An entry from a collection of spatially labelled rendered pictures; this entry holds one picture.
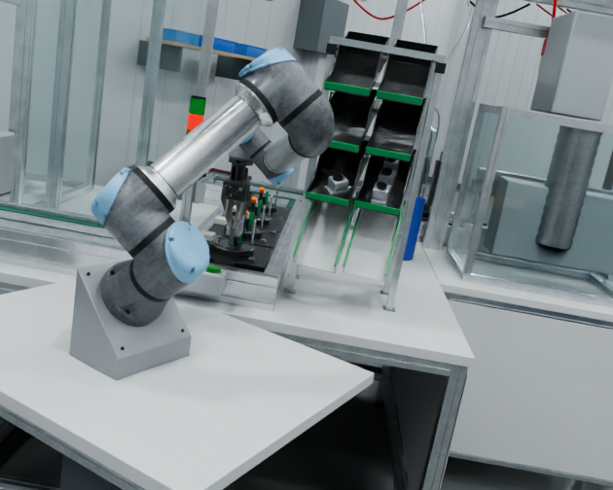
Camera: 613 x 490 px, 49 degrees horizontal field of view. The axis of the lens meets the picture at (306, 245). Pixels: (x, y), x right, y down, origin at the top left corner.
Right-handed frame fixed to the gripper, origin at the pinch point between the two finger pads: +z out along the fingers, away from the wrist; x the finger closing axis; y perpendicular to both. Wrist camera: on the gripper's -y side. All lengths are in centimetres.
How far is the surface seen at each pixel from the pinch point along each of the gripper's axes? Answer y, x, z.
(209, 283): 18.1, -1.5, 13.8
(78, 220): -19, -54, 13
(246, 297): 10.4, 8.6, 18.7
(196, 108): -16.2, -18.9, -30.7
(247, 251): -2.6, 5.4, 8.3
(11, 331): 55, -39, 21
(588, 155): -64, 121, -36
